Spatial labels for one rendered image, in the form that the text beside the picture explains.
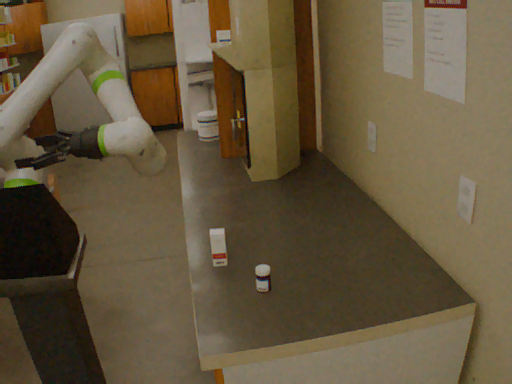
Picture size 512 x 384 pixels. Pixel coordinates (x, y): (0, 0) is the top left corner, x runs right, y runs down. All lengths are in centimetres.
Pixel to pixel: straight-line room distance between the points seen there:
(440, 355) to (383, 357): 18
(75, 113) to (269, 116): 528
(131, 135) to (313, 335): 68
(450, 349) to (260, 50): 127
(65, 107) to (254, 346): 617
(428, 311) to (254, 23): 123
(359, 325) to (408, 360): 20
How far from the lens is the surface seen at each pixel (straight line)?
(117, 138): 127
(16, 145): 152
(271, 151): 196
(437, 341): 127
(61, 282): 147
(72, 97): 695
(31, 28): 735
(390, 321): 115
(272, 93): 191
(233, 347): 108
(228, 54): 186
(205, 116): 262
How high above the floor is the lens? 164
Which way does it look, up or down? 22 degrees down
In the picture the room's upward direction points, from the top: 4 degrees counter-clockwise
